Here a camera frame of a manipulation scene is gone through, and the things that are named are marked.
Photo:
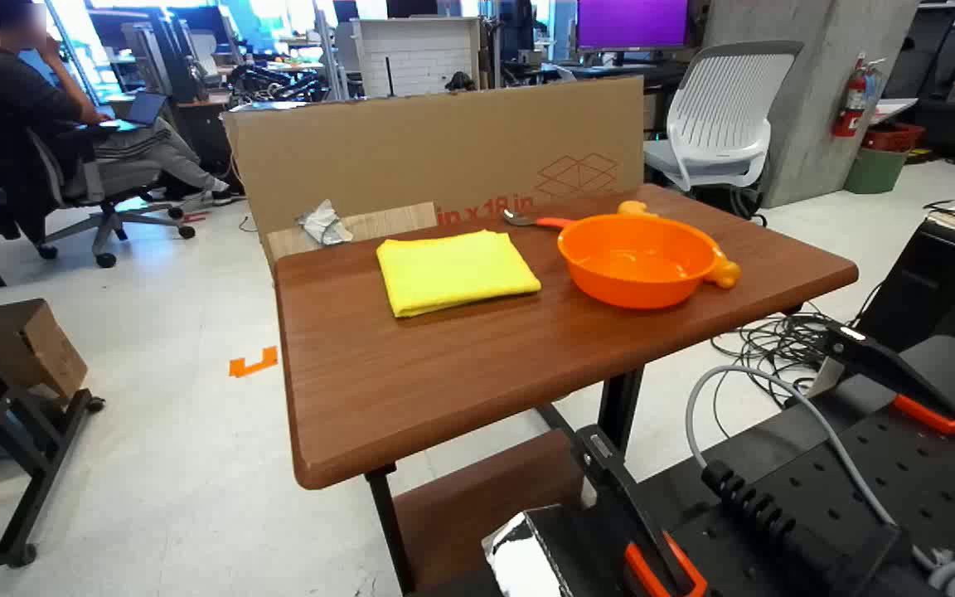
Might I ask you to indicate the black cabinet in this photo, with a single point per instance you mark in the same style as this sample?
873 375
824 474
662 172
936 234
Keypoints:
943 283

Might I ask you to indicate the white board panel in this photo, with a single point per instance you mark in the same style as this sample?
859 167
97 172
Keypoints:
416 55

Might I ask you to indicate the orange plastic bowl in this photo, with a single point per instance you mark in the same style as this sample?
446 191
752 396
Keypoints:
632 266

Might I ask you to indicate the red fire extinguisher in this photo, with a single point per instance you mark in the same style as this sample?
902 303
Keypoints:
857 98

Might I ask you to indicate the grey office chair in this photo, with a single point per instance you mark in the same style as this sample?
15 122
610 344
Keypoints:
112 184

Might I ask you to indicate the black table leg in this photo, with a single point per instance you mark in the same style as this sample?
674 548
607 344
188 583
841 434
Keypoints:
619 408
392 532

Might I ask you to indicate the black clamp with orange grip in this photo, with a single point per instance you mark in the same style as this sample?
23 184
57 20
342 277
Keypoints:
896 383
636 518

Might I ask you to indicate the brown wooden board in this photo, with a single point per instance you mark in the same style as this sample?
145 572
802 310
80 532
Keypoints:
488 500

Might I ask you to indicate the white crumpled paper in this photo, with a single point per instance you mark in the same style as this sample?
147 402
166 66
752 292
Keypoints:
326 224

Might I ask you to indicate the green bin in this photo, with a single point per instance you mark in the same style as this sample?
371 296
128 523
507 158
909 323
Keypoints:
873 172

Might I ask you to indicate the seated person in dark shirt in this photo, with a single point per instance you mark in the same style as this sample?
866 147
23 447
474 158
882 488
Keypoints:
15 111

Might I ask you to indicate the open cardboard box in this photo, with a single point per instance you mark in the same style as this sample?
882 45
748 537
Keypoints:
31 348

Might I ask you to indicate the laptop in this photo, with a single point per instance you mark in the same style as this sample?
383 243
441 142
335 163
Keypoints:
147 109

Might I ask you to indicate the purple-lit monitor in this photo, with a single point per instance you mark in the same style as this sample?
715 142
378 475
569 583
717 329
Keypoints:
632 20

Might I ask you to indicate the black metal stand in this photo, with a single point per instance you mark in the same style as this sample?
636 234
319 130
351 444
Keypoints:
23 435

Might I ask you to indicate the yellow toy figure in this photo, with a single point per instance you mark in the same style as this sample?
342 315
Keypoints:
728 272

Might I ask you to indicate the red crate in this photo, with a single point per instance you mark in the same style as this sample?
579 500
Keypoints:
896 137

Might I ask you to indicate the large cardboard panel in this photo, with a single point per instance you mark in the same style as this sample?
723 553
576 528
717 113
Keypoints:
421 143

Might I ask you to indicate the cardboard strip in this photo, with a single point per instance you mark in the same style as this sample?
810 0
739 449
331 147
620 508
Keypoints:
388 224

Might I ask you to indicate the white plastic chair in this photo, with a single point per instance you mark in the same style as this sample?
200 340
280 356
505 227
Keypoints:
728 116

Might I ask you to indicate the small orange plastic piece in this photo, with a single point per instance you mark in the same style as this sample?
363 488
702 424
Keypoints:
632 207

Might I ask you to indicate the yellow folded cloth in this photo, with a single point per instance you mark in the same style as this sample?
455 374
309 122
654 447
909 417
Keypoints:
452 272

